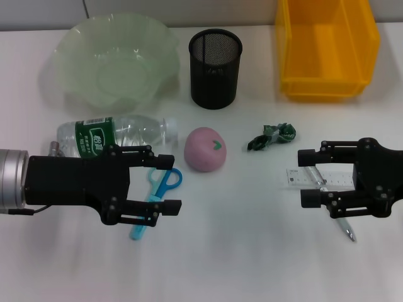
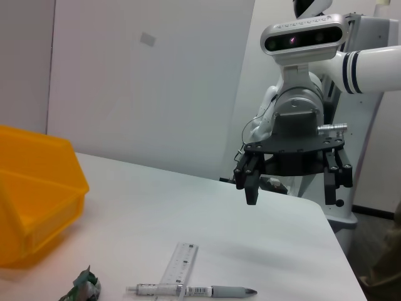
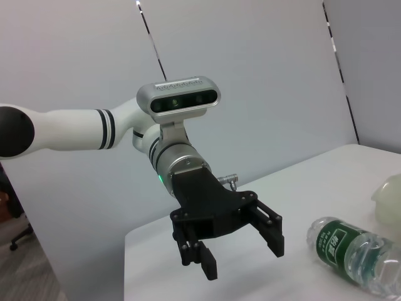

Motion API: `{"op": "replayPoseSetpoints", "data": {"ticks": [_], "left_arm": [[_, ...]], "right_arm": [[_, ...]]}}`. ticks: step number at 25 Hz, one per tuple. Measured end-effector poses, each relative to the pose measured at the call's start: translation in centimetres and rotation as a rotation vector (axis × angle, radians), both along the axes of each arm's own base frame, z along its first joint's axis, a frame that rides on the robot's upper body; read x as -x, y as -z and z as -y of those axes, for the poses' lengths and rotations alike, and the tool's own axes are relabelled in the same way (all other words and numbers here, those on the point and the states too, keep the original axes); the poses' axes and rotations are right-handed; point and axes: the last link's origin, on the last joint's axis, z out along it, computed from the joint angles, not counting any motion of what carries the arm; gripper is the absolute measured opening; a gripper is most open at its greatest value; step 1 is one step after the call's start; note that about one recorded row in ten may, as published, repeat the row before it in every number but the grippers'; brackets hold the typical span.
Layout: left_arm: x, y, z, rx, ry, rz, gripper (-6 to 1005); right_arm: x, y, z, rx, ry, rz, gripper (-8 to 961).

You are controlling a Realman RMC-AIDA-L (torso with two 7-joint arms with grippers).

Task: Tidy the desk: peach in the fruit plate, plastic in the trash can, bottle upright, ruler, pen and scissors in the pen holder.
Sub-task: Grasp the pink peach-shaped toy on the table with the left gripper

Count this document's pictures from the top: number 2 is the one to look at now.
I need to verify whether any yellow plastic storage bin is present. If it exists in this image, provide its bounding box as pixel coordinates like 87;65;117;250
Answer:
0;125;90;269

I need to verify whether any grey gel pen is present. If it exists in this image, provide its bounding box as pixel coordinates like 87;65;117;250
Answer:
126;283;258;298

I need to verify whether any dark background device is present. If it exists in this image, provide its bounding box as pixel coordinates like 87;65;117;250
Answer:
259;176;289;196

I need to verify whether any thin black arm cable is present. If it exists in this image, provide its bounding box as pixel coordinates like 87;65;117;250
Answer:
233;93;278;161

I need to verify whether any green plastic wrapper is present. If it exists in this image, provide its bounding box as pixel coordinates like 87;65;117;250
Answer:
59;265;102;301

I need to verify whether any black white background robot head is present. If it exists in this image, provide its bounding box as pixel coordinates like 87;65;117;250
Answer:
291;0;333;18

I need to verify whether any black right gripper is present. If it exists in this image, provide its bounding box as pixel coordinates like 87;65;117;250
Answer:
234;111;353;206

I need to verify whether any grey tape patch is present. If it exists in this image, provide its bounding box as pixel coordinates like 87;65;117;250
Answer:
139;31;158;48

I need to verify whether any clear plastic ruler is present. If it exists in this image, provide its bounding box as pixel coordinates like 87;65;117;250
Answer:
159;241;200;300

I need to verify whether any white background robot body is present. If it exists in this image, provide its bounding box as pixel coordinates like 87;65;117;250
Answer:
294;12;401;226

